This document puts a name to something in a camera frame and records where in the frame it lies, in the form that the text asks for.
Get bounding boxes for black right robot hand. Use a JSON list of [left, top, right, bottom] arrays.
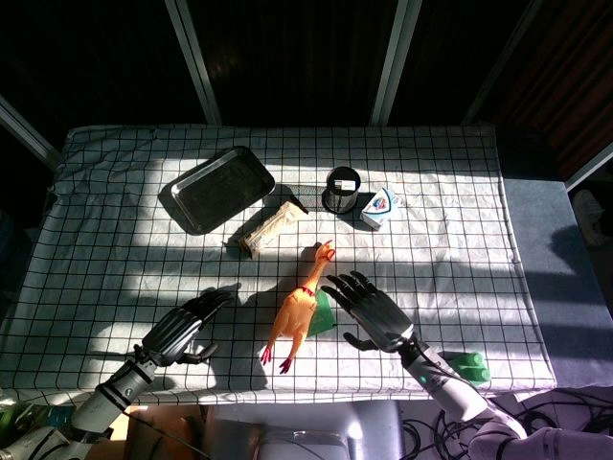
[[319, 270, 415, 354]]

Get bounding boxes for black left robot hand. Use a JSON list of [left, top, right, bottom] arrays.
[[142, 288, 236, 368]]

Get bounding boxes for orange rubber chicken toy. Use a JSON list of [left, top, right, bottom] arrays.
[[260, 239, 337, 375]]

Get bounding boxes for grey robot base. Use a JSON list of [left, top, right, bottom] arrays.
[[210, 400, 403, 460]]

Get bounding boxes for green snack pouch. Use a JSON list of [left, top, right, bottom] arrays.
[[306, 289, 339, 337]]

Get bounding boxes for white black-checked tablecloth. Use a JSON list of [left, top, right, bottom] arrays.
[[0, 124, 559, 406]]

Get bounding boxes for brown cardboard box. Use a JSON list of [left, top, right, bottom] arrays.
[[90, 404, 212, 460]]

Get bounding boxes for white and blue tissue box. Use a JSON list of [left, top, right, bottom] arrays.
[[359, 187, 401, 230]]

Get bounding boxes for green bottle pack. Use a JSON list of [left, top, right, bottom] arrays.
[[443, 351, 492, 384]]

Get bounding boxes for black mesh pen cup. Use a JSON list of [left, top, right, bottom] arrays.
[[321, 166, 362, 214]]

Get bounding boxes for beige snack packet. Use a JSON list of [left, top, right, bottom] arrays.
[[238, 200, 310, 258]]

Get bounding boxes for dark metal tray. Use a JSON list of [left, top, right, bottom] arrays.
[[157, 146, 278, 236]]

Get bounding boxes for blue-grey mat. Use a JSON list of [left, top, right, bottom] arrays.
[[497, 176, 613, 389]]

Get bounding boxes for white shoe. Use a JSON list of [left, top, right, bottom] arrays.
[[572, 189, 607, 250]]

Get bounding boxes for black floor cables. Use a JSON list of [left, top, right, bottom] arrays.
[[401, 387, 613, 460]]

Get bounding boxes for grey window frame bar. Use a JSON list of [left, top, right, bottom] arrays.
[[165, 0, 224, 127], [564, 143, 613, 191], [462, 0, 542, 126], [0, 93, 63, 169], [369, 0, 422, 127]]

